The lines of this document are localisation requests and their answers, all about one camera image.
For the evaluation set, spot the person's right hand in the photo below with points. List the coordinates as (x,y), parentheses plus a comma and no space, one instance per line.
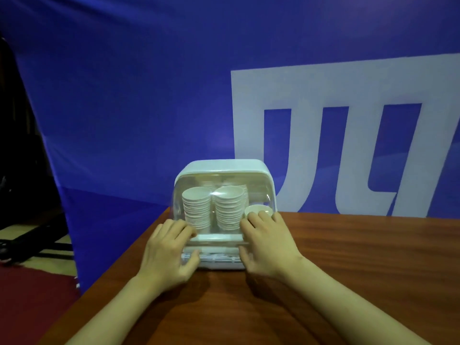
(273,247)

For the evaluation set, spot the person's left hand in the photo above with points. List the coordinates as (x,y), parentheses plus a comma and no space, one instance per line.
(165,262)

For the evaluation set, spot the nested stack of paper cups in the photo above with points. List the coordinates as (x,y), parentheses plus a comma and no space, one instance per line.
(230,206)
(258,209)
(196,208)

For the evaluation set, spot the white plastic storage box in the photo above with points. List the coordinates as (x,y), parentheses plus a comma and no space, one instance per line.
(223,167)

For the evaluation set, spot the person's left forearm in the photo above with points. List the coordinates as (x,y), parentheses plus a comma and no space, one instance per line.
(115,312)

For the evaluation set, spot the person's right forearm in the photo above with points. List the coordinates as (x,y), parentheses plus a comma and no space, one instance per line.
(352,309)

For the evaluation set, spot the white slotted drain tray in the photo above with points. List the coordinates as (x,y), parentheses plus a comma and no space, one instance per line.
(219,260)

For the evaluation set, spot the brown wooden table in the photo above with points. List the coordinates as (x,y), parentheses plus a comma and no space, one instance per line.
(359,265)

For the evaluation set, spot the black white striped mat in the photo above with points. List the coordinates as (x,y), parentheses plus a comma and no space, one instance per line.
(50,258)

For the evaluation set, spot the blue white backdrop banner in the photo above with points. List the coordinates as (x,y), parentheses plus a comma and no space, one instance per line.
(125,86)

